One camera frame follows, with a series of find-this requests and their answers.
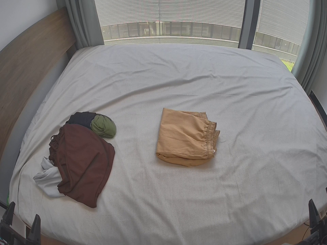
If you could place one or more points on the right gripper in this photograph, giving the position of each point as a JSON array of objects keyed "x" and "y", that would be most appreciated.
[{"x": 319, "y": 233}]

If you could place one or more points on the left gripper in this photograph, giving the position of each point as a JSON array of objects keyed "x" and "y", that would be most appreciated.
[{"x": 10, "y": 238}]

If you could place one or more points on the tan shorts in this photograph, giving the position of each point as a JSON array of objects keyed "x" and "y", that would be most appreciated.
[{"x": 184, "y": 136}]

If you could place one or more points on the bed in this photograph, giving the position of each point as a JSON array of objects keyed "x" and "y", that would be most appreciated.
[{"x": 204, "y": 85}]

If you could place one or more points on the pale grey garment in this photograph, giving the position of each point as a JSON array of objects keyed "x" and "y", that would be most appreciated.
[{"x": 48, "y": 180}]

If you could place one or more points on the brown shorts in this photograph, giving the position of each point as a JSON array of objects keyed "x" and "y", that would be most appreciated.
[{"x": 81, "y": 162}]

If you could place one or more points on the black garment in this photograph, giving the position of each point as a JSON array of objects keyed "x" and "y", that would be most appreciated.
[{"x": 79, "y": 119}]

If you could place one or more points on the green garment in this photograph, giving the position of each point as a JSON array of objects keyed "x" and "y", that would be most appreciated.
[{"x": 103, "y": 126}]

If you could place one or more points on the grey-green curtain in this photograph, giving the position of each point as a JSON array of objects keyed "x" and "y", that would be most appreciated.
[
  {"x": 76, "y": 14},
  {"x": 316, "y": 47}
]

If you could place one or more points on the window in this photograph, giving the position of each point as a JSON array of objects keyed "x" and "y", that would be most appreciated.
[{"x": 178, "y": 9}]

